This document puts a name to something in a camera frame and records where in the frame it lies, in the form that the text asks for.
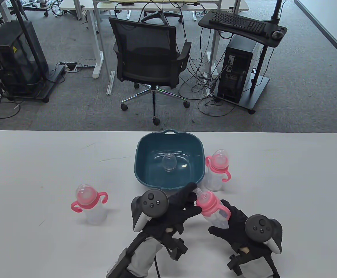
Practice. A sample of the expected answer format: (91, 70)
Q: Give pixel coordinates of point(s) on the person's right hand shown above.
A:
(236, 230)

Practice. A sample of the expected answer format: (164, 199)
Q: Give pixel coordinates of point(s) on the person's left hand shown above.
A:
(180, 207)

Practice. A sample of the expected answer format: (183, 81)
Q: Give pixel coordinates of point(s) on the black white handheld controller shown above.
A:
(151, 202)
(259, 228)

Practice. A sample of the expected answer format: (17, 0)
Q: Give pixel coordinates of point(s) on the clear plastic baby bottle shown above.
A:
(212, 207)
(214, 179)
(94, 212)

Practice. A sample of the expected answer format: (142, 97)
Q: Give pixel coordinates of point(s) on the clear dome bottle cap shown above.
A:
(169, 162)

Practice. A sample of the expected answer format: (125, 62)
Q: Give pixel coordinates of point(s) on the black forearm battery box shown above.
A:
(116, 265)

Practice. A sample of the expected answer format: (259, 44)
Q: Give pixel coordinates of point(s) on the teal plastic basin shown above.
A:
(148, 150)

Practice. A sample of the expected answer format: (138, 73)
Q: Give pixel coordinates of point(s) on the silver aluminium profile bar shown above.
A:
(111, 84)

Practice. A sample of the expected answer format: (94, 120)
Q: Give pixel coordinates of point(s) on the black computer tower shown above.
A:
(235, 72)

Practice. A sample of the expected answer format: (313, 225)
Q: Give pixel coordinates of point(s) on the black mesh office chair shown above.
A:
(145, 43)

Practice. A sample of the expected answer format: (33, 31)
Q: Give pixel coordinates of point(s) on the black rolling cart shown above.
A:
(54, 76)

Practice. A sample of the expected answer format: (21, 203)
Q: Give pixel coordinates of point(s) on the black rolling workstation stand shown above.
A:
(204, 21)

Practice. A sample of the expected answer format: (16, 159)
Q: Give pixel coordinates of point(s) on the black swivel chair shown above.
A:
(157, 16)

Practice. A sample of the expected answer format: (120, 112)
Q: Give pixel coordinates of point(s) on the black keyboard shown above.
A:
(235, 21)

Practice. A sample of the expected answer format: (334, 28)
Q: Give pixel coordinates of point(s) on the black computer mouse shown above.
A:
(277, 34)

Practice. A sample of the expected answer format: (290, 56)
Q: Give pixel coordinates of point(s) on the black glass computer case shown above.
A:
(12, 58)

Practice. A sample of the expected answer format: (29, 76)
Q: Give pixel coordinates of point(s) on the white standing desk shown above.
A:
(70, 5)

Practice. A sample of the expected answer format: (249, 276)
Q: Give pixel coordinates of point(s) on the black chair base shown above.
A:
(38, 10)

